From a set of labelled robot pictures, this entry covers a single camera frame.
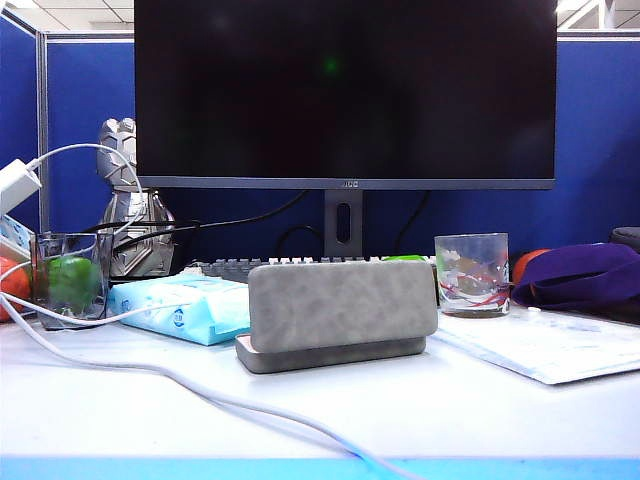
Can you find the grey suede glasses case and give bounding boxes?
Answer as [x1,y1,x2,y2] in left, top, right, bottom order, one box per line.
[234,260,439,375]

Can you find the grey monitor stand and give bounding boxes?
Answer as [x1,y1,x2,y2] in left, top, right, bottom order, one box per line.
[323,189,364,259]

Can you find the white and grey keyboard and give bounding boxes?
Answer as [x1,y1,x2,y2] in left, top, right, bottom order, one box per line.
[192,254,437,285]

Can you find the black computer monitor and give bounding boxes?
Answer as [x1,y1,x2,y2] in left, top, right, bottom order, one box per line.
[133,0,558,191]

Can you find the light blue wet wipes pack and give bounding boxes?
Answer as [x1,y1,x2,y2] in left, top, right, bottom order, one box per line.
[107,272,251,347]

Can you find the clear printed glass cup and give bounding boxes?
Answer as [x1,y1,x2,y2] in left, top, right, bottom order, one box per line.
[433,232,512,319]

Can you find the silver robot figurine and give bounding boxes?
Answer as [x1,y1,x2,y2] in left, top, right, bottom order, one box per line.
[95,117,176,279]

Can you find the green pepper toy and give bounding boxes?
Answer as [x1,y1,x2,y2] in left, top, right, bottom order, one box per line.
[48,256,101,311]

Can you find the paper documents in clear sleeve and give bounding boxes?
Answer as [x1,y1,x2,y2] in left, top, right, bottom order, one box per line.
[432,304,640,386]

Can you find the clear acrylic container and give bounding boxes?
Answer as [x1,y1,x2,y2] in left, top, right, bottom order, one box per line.
[29,230,115,331]

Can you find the white power charger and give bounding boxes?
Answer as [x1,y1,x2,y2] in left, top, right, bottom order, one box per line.
[0,158,42,215]

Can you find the blue and white mask box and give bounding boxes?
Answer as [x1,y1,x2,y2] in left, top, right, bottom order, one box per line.
[0,213,36,261]

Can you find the black monitor cable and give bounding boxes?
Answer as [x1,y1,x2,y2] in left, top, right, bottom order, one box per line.
[394,189,432,256]
[277,224,326,259]
[82,189,309,251]

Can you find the thick white cable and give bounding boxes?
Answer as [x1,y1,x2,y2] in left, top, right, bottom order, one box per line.
[0,292,426,480]

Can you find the thin white cable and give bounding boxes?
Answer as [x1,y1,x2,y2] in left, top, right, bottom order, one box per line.
[0,143,251,329]

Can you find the white tote bag purple straps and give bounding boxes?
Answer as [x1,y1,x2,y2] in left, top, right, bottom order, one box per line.
[510,242,640,311]

